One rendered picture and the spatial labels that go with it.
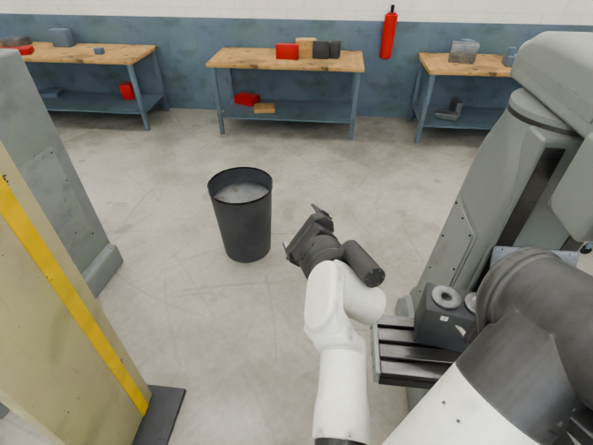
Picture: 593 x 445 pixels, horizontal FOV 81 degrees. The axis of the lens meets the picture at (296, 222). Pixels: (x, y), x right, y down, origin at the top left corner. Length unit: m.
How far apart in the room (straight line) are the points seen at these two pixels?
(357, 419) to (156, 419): 1.84
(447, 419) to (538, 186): 1.15
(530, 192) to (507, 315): 1.10
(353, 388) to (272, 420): 1.68
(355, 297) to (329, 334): 0.08
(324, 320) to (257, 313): 2.00
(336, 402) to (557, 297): 0.27
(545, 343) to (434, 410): 0.11
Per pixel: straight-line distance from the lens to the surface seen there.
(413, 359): 1.31
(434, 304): 1.22
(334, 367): 0.49
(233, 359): 2.32
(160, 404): 2.27
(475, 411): 0.36
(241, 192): 2.66
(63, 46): 5.87
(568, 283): 0.36
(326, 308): 0.49
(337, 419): 0.47
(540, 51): 1.60
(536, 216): 1.53
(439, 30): 5.11
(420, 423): 0.38
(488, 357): 0.36
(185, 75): 5.52
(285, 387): 2.22
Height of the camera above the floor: 2.01
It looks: 40 degrees down
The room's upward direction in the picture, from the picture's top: straight up
